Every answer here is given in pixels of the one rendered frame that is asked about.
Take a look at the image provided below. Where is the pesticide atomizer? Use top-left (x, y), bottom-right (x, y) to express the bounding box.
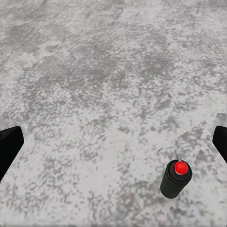
top-left (160, 154), bottom-right (192, 199)

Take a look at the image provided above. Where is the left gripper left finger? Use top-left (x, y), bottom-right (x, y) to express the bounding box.
top-left (0, 126), bottom-right (24, 181)

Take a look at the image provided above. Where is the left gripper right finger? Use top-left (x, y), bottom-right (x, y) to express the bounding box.
top-left (213, 126), bottom-right (227, 163)

